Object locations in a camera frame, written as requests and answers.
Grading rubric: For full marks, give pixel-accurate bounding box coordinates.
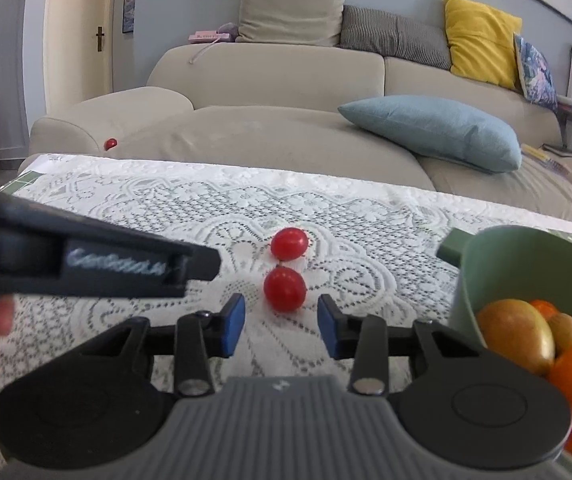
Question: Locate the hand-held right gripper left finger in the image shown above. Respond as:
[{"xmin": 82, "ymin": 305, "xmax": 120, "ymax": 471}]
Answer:
[{"xmin": 73, "ymin": 294, "xmax": 247, "ymax": 397}]

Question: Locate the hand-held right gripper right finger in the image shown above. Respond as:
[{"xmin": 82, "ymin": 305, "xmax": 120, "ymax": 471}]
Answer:
[{"xmin": 317, "ymin": 294, "xmax": 486, "ymax": 396}]

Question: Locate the red cherry tomato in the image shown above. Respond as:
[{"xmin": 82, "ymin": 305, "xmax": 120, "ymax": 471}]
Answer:
[
  {"xmin": 271, "ymin": 227, "xmax": 311, "ymax": 262},
  {"xmin": 263, "ymin": 266, "xmax": 308, "ymax": 312}
]

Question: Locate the green colander bowl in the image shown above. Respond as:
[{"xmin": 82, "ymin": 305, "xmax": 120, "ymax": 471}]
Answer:
[{"xmin": 438, "ymin": 225, "xmax": 572, "ymax": 480}]

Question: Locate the small brown round fruit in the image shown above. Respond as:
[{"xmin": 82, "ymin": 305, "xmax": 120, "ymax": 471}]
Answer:
[{"xmin": 548, "ymin": 312, "xmax": 572, "ymax": 353}]

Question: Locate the white paper sheet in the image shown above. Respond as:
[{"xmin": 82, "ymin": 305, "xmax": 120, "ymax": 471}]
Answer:
[{"xmin": 18, "ymin": 154, "xmax": 67, "ymax": 173}]

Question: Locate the white lace tablecloth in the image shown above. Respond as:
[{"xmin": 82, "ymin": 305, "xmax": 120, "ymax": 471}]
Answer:
[{"xmin": 0, "ymin": 152, "xmax": 572, "ymax": 480}]

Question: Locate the light blue pillow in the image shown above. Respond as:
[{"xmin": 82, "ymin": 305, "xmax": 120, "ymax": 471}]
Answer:
[{"xmin": 338, "ymin": 95, "xmax": 523, "ymax": 173}]

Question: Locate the cream door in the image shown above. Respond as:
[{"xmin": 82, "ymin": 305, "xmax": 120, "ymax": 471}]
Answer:
[{"xmin": 45, "ymin": 0, "xmax": 127, "ymax": 111}]

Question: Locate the beige sofa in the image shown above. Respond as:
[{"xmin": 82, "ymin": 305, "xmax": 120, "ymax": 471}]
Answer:
[{"xmin": 30, "ymin": 42, "xmax": 572, "ymax": 233}]

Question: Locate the yellow and pink book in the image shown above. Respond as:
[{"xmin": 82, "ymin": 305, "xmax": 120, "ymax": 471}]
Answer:
[{"xmin": 520, "ymin": 143, "xmax": 571, "ymax": 177}]

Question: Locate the black notebook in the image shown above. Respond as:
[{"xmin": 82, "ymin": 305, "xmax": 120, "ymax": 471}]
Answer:
[{"xmin": 540, "ymin": 143, "xmax": 572, "ymax": 161}]

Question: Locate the grey checked cushion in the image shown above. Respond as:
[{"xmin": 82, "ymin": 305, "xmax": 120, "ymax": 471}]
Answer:
[{"xmin": 340, "ymin": 5, "xmax": 452, "ymax": 71}]

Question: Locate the beige cushion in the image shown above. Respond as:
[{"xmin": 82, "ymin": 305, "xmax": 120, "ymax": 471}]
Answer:
[{"xmin": 236, "ymin": 0, "xmax": 349, "ymax": 47}]

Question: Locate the yellow cushion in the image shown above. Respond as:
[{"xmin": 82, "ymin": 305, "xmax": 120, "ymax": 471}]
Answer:
[{"xmin": 443, "ymin": 0, "xmax": 523, "ymax": 90}]

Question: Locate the blue floral cushion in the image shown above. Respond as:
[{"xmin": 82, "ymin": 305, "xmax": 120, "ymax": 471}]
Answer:
[{"xmin": 513, "ymin": 34, "xmax": 559, "ymax": 111}]

